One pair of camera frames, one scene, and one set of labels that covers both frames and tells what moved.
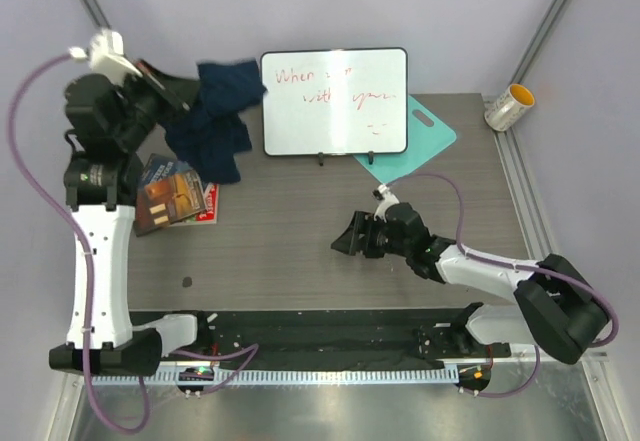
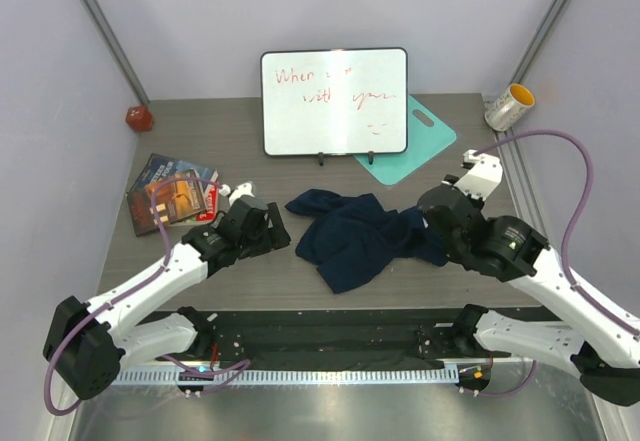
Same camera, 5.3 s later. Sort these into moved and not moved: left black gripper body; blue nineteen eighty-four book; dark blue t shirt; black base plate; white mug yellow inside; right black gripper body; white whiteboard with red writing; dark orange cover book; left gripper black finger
Moved: left gripper black finger; left black gripper body; dark blue t shirt; right black gripper body
Not moved: white mug yellow inside; dark orange cover book; white whiteboard with red writing; black base plate; blue nineteen eighty-four book
